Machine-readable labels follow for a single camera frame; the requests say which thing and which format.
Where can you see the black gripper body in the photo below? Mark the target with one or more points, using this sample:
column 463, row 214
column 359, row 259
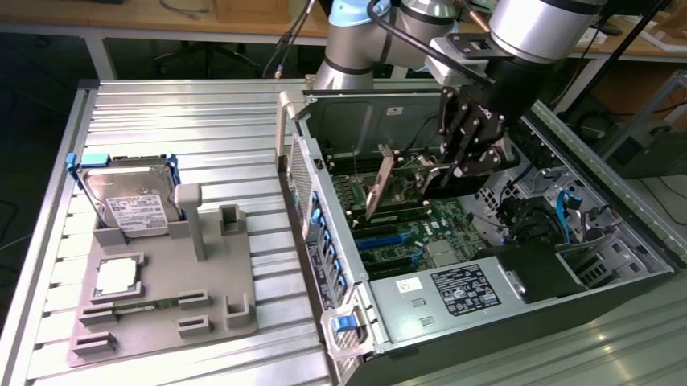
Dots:
column 509, row 88

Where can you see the graphics card with silver bracket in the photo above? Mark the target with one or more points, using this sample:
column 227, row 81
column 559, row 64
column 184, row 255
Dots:
column 456, row 185

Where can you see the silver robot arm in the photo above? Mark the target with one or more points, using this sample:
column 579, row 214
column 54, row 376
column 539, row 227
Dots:
column 536, row 24

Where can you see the green motherboard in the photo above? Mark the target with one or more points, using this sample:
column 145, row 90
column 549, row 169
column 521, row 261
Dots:
column 451, row 209

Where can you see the CPU socket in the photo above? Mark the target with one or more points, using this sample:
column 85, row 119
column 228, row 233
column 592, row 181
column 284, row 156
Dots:
column 397, row 193

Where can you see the thin locking lever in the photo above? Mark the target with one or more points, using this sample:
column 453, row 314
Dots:
column 356, row 163

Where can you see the black stand pole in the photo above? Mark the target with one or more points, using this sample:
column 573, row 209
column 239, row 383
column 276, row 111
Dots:
column 625, row 49

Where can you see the silver chipset heatsink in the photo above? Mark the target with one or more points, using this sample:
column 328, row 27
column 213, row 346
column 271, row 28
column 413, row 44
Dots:
column 440, row 253

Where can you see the blue expansion slot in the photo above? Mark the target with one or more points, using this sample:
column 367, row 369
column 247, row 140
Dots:
column 380, row 241

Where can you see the black plastic shroud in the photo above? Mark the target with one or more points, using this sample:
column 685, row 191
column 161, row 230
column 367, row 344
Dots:
column 536, row 273

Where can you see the dark equipment box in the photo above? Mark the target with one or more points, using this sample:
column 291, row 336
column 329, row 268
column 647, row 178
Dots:
column 660, row 153

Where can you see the silver power supply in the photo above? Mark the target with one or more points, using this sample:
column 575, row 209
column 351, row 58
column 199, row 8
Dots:
column 408, row 313

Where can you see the open black PC case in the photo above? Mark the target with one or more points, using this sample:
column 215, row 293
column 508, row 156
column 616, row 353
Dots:
column 509, row 329

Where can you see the black office chair base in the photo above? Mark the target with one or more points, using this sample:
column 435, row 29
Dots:
column 207, row 50

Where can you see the blue case latch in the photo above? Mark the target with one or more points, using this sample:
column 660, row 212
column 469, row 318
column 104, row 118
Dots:
column 341, row 324

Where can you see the hard disk with blue rails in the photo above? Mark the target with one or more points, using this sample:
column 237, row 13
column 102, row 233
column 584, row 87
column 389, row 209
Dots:
column 128, row 205

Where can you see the grey parts rack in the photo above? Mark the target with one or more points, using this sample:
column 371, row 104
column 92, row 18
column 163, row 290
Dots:
column 160, row 281

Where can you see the green RAM stick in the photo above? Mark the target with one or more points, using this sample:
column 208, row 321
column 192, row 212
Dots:
column 144, row 306

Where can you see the silver CPU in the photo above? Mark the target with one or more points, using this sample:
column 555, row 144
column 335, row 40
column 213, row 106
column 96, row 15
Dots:
column 116, row 279

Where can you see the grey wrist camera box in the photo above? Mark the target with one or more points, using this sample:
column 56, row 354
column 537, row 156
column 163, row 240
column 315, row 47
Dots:
column 445, row 68

